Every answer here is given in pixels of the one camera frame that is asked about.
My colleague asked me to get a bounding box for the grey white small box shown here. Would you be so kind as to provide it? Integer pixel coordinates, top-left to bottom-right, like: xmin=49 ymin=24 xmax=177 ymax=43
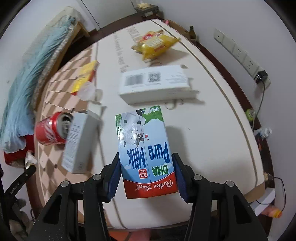
xmin=62 ymin=110 xmax=99 ymax=174

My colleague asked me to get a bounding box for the red cola can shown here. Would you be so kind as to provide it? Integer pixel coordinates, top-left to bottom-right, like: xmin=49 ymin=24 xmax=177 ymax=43
xmin=35 ymin=111 xmax=73 ymax=146

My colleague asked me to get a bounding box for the blue red milk carton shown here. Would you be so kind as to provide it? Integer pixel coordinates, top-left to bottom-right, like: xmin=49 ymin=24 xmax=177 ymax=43
xmin=115 ymin=105 xmax=178 ymax=199

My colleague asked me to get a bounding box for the clear plastic cup lid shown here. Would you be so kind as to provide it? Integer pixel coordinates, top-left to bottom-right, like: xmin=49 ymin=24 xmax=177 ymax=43
xmin=77 ymin=81 xmax=103 ymax=102

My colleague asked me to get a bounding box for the white barcode box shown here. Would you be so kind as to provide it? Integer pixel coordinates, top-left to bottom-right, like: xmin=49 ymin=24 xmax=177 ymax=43
xmin=118 ymin=65 xmax=197 ymax=105

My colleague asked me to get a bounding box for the red bed sheet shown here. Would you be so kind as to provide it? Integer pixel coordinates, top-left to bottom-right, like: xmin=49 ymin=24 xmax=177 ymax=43
xmin=4 ymin=135 xmax=35 ymax=167

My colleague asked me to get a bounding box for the white bottle on floor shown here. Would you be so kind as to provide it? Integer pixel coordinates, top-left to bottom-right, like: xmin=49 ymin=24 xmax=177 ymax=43
xmin=253 ymin=128 xmax=273 ymax=140

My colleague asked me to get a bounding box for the light blue duvet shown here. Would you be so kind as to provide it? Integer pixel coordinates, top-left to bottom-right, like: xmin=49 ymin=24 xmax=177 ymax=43
xmin=1 ymin=15 xmax=75 ymax=153

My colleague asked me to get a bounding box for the green bottle on floor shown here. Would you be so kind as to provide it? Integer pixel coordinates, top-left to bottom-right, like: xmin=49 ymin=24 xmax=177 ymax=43
xmin=245 ymin=108 xmax=255 ymax=122

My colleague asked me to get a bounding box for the checkered beige table mat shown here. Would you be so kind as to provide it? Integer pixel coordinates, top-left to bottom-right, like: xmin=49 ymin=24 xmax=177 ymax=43
xmin=33 ymin=18 xmax=265 ymax=230

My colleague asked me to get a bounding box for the black charger plug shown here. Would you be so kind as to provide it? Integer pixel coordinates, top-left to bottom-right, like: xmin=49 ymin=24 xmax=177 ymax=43
xmin=254 ymin=70 xmax=268 ymax=84

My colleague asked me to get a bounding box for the yellow red small box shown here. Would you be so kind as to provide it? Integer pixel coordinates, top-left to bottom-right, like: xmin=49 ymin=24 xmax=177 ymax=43
xmin=71 ymin=60 xmax=99 ymax=95

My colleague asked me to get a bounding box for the dark glass bottle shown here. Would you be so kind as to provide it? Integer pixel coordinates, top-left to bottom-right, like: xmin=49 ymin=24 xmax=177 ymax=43
xmin=189 ymin=26 xmax=197 ymax=40

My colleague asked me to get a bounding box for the yellow snack bag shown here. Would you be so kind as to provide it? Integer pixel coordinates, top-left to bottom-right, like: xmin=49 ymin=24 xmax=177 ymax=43
xmin=132 ymin=30 xmax=181 ymax=62

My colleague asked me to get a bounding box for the cardboard box on floor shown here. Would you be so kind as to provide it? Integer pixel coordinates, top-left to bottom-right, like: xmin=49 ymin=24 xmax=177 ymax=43
xmin=164 ymin=20 xmax=189 ymax=37

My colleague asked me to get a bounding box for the grey bedside stool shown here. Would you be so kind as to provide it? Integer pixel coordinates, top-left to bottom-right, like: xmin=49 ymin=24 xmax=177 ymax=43
xmin=134 ymin=4 xmax=159 ymax=17

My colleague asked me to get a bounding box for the white wall power strip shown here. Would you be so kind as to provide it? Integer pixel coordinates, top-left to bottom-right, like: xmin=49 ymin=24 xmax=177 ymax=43
xmin=214 ymin=29 xmax=271 ymax=89

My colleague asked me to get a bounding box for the wooden bed frame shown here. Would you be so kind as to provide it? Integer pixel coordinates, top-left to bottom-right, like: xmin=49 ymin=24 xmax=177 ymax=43
xmin=23 ymin=6 xmax=89 ymax=111

